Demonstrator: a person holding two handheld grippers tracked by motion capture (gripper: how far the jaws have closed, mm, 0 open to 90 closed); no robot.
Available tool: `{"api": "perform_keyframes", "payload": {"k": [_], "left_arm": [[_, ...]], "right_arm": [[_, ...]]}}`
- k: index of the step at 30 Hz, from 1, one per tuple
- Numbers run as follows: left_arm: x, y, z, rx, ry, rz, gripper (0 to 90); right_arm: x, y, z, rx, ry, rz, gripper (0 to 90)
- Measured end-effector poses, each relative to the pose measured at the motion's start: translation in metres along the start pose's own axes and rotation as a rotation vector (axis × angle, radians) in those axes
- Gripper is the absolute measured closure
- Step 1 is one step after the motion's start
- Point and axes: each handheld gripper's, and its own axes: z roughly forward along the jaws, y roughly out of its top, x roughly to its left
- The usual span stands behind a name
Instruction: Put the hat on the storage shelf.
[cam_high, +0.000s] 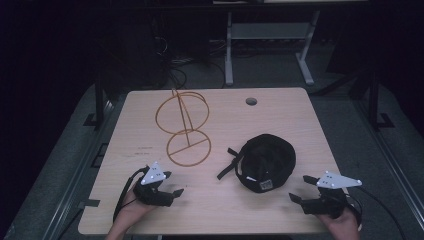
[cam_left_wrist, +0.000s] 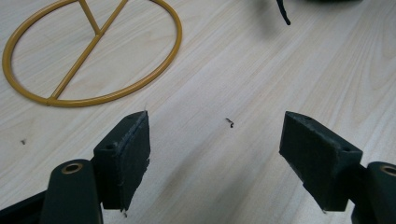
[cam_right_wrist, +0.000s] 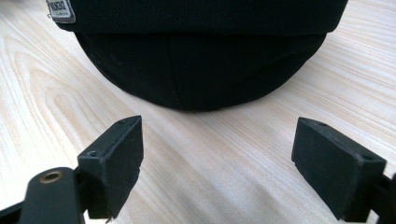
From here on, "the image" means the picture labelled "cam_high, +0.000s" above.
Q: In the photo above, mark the black tape strip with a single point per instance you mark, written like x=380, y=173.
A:
x=89, y=203

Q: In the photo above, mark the black metal stand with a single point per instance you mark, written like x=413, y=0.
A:
x=374, y=100
x=99, y=100

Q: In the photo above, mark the person's left hand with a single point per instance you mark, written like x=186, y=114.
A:
x=135, y=208

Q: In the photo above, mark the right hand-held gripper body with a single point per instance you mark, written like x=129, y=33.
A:
x=335, y=181

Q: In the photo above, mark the black cap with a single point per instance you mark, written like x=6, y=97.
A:
x=266, y=160

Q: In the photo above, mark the white metal desk frame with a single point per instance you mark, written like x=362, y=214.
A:
x=228, y=50

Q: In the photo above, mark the person's right hand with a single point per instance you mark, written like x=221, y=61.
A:
x=343, y=221

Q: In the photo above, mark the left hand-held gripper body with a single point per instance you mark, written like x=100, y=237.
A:
x=152, y=176

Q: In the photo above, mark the grey metal floor rail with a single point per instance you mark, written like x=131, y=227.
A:
x=393, y=166
x=71, y=186

